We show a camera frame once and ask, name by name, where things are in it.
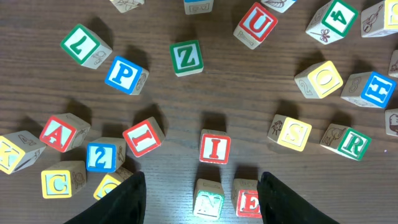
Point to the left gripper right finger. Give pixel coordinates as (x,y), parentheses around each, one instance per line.
(279,204)

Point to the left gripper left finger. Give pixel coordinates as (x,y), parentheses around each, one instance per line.
(124,204)

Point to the red E block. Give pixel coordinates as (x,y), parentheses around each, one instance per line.
(245,198)

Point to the green N block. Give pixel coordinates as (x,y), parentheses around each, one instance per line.
(208,199)

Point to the green R block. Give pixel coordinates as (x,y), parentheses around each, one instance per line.
(345,141)

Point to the red U block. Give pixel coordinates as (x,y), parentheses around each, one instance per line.
(255,26)

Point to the yellow Q block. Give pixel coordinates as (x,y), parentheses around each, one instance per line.
(111,181)

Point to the blue 2 block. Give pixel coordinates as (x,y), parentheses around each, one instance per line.
(105,154)

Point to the yellow C block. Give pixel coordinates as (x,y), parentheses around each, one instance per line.
(63,179)

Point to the red I block left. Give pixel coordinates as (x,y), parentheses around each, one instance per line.
(144,137)

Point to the red i block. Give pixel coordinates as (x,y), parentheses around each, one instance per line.
(144,137)
(214,147)

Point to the yellow S block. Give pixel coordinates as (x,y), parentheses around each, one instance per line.
(289,132)

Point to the red I block centre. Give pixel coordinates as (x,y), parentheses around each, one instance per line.
(214,147)

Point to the red A block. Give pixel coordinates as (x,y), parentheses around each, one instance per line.
(64,132)

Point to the yellow K block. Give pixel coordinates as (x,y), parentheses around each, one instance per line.
(19,150)

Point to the blue P block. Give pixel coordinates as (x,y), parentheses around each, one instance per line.
(126,76)

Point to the yellow O block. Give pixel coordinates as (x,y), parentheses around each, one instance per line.
(319,80)

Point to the yellow block centre right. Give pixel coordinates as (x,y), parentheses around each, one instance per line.
(391,122)

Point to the blue H block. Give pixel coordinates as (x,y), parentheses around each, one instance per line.
(369,90)

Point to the green Z block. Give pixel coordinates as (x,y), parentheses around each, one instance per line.
(186,58)

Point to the green 7 block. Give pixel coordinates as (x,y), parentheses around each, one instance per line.
(86,47)

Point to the green B block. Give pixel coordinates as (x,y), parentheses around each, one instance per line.
(393,67)

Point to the green 4 block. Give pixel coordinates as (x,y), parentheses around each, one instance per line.
(332,22)

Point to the blue L block right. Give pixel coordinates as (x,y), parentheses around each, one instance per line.
(278,5)

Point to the blue l block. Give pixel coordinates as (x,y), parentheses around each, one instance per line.
(198,6)
(278,5)

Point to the yellow block top left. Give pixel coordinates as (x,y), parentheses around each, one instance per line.
(126,5)

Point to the blue L block left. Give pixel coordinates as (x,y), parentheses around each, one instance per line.
(198,6)

